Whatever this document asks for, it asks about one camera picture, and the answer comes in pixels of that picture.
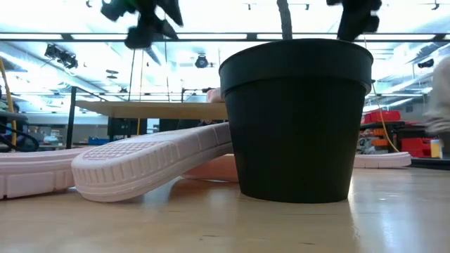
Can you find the pink rubber slide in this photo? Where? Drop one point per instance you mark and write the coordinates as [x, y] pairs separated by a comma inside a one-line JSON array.
[[140, 161], [383, 160], [31, 175], [214, 95]]

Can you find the wooden shelf with black legs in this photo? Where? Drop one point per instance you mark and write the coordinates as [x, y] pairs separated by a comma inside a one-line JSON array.
[[151, 109]]

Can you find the black plant pot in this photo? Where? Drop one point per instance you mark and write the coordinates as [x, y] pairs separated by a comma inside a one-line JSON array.
[[295, 123]]

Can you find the green artificial plant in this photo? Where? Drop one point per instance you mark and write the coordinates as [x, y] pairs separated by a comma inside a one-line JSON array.
[[284, 21]]

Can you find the red storage bin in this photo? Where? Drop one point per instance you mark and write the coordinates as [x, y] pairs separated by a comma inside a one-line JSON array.
[[381, 116]]

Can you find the black overhead bar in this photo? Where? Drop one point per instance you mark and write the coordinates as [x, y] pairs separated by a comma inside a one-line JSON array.
[[88, 36]]

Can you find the black ceiling spotlights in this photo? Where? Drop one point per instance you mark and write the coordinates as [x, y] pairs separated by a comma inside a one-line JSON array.
[[63, 56]]

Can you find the stacked red storage bins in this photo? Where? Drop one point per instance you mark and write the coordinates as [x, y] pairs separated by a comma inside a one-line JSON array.
[[416, 147]]

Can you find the person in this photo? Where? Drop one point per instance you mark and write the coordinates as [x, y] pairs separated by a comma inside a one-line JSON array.
[[439, 105]]

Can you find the black ceiling camera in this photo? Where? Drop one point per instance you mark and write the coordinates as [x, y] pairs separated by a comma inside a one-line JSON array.
[[201, 61]]

